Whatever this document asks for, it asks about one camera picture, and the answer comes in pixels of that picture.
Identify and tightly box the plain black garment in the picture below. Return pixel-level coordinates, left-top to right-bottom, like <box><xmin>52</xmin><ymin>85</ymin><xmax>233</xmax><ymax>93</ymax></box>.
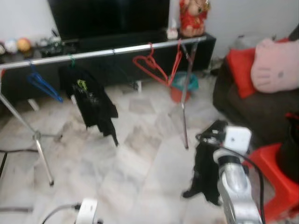
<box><xmin>182</xmin><ymin>120</ymin><xmax>229</xmax><ymax>206</ymax></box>

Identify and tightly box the red plastic hanger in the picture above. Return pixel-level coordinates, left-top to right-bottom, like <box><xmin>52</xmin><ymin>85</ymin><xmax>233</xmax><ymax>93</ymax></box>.
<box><xmin>132</xmin><ymin>43</ymin><xmax>169</xmax><ymax>85</ymax></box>
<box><xmin>169</xmin><ymin>40</ymin><xmax>184</xmax><ymax>87</ymax></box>

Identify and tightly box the blue plastic hanger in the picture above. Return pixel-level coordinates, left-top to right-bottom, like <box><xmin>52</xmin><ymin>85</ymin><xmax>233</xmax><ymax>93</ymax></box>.
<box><xmin>27</xmin><ymin>61</ymin><xmax>64</xmax><ymax>103</ymax></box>

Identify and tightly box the dark grey fabric sofa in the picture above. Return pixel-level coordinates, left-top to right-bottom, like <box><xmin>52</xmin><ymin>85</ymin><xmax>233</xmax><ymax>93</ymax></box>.
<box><xmin>213</xmin><ymin>28</ymin><xmax>299</xmax><ymax>147</ymax></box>

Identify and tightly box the orange bin with teal bag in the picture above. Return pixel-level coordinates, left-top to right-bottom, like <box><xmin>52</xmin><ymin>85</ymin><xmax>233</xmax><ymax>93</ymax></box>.
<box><xmin>169</xmin><ymin>71</ymin><xmax>199</xmax><ymax>103</ymax></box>

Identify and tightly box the red cushion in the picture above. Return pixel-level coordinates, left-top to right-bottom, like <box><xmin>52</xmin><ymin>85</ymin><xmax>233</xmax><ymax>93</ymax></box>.
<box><xmin>227</xmin><ymin>47</ymin><xmax>256</xmax><ymax>98</ymax></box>

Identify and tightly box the red plastic stool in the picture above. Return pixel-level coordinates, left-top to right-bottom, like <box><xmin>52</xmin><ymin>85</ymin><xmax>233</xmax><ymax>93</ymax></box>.
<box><xmin>243</xmin><ymin>144</ymin><xmax>299</xmax><ymax>222</ymax></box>

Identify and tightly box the dark metal bucket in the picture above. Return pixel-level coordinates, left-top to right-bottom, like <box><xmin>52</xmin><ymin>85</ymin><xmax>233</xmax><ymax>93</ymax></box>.
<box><xmin>277</xmin><ymin>140</ymin><xmax>299</xmax><ymax>182</ymax></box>

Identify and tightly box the pink cat face cushion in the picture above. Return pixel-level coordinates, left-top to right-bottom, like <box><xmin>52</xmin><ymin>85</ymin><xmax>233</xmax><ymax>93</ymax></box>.
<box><xmin>251</xmin><ymin>38</ymin><xmax>299</xmax><ymax>93</ymax></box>

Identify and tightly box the clear plastic box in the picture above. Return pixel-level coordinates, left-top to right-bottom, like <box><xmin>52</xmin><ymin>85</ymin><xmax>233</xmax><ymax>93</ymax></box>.
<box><xmin>234</xmin><ymin>35</ymin><xmax>262</xmax><ymax>49</ymax></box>

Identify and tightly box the red laughing Buddha statue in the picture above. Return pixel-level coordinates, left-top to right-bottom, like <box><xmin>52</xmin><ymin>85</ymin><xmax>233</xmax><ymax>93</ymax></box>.
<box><xmin>180</xmin><ymin>0</ymin><xmax>211</xmax><ymax>38</ymax></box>

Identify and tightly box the black television console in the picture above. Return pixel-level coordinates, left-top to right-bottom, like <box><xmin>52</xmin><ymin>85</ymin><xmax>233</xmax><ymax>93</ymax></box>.
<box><xmin>0</xmin><ymin>33</ymin><xmax>216</xmax><ymax>103</ymax></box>

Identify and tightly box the black soundbar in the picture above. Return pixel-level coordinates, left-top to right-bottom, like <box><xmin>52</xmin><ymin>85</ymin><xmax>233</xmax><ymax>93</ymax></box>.
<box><xmin>77</xmin><ymin>32</ymin><xmax>169</xmax><ymax>49</ymax></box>

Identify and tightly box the silver clothes rack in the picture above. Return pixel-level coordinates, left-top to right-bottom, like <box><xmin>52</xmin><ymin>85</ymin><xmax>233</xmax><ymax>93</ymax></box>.
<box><xmin>0</xmin><ymin>36</ymin><xmax>206</xmax><ymax>187</ymax></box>

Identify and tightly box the black flat television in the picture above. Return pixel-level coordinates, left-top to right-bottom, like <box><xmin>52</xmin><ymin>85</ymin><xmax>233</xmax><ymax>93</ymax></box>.
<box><xmin>47</xmin><ymin>0</ymin><xmax>170</xmax><ymax>40</ymax></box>

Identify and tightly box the yellow plush ball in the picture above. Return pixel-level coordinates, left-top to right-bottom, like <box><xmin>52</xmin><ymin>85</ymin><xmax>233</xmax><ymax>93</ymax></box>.
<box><xmin>17</xmin><ymin>37</ymin><xmax>32</xmax><ymax>53</ymax></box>

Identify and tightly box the white plush ball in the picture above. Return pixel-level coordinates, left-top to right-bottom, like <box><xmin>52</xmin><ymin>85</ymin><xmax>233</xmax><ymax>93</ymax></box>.
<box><xmin>4</xmin><ymin>40</ymin><xmax>18</xmax><ymax>53</ymax></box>

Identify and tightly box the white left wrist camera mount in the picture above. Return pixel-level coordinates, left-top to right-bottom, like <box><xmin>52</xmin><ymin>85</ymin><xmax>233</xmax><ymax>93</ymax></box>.
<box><xmin>76</xmin><ymin>198</ymin><xmax>99</xmax><ymax>224</ymax></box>

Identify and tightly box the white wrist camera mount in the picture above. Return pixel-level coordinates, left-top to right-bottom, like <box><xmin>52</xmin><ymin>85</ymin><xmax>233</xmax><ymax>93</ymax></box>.
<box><xmin>76</xmin><ymin>198</ymin><xmax>99</xmax><ymax>224</ymax></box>
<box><xmin>224</xmin><ymin>126</ymin><xmax>252</xmax><ymax>152</ymax></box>

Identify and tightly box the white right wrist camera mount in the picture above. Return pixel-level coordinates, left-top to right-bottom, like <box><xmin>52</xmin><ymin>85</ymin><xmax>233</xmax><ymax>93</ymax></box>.
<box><xmin>224</xmin><ymin>126</ymin><xmax>252</xmax><ymax>152</ymax></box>

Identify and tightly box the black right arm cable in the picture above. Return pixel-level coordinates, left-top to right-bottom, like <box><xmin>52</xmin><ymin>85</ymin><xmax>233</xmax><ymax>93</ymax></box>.
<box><xmin>195</xmin><ymin>132</ymin><xmax>266</xmax><ymax>224</ymax></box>

